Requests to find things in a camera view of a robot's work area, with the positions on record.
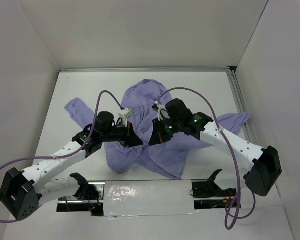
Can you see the aluminium frame rail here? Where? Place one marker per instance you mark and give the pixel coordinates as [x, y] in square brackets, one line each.
[241, 106]
[143, 69]

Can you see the lavender zip jacket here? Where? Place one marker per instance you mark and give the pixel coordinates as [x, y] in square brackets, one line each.
[168, 159]

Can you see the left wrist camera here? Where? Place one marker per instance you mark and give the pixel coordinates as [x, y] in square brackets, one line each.
[125, 114]

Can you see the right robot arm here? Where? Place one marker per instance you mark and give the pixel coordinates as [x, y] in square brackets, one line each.
[262, 164]

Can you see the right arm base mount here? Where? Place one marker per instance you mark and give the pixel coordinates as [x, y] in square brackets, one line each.
[208, 195]

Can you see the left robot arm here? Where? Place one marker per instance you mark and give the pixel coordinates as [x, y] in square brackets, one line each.
[25, 191]

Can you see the aluminium frame rail back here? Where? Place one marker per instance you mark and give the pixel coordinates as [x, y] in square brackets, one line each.
[143, 69]

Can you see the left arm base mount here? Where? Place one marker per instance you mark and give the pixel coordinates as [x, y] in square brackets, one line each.
[92, 202]

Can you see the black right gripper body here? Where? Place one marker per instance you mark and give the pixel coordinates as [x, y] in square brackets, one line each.
[167, 126]

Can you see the white taped front panel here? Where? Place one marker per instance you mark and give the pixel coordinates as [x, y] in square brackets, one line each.
[148, 198]

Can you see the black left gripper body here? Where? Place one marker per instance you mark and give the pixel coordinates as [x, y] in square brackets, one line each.
[116, 134]

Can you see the aluminium frame rail right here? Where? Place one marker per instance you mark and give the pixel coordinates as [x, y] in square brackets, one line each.
[241, 106]

